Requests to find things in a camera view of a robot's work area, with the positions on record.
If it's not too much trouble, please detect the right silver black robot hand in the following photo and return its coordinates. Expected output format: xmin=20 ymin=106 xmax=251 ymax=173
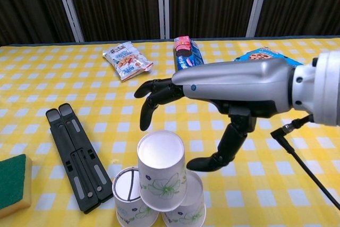
xmin=134 ymin=58 xmax=295 ymax=172

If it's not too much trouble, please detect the white floral paper cup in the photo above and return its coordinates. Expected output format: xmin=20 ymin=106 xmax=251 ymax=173
xmin=161 ymin=171 xmax=207 ymax=227
xmin=137 ymin=130 xmax=188 ymax=212

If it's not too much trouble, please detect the paper cup with black line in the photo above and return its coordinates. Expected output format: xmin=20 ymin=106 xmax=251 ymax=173
xmin=112 ymin=167 xmax=159 ymax=227

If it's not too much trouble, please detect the blue chocolate chip cookie box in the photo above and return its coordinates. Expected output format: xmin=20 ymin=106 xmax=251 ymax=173
xmin=234 ymin=47 xmax=305 ymax=66

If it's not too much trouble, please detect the blue Oreo cookie box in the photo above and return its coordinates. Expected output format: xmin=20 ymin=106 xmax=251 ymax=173
xmin=174 ymin=36 xmax=206 ymax=72

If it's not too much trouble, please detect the white snack bag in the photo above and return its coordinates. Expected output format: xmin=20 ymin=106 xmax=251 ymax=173
xmin=103 ymin=41 xmax=154 ymax=82

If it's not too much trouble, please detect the black folding stand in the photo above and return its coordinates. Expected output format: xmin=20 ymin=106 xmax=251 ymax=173
xmin=45 ymin=104 xmax=117 ymax=215

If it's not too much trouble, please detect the yellow white checked tablecloth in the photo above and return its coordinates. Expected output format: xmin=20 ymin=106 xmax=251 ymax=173
xmin=0 ymin=37 xmax=340 ymax=227

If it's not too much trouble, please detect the green yellow sponge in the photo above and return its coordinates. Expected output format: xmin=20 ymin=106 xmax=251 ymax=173
xmin=0 ymin=154 xmax=33 ymax=211

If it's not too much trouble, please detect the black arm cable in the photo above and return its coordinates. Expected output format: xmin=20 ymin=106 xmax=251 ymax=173
xmin=270 ymin=114 xmax=340 ymax=211

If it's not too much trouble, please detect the white partition post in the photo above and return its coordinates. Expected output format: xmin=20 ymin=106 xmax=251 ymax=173
xmin=52 ymin=0 xmax=85 ymax=43
xmin=245 ymin=0 xmax=271 ymax=38
xmin=157 ymin=0 xmax=171 ymax=39

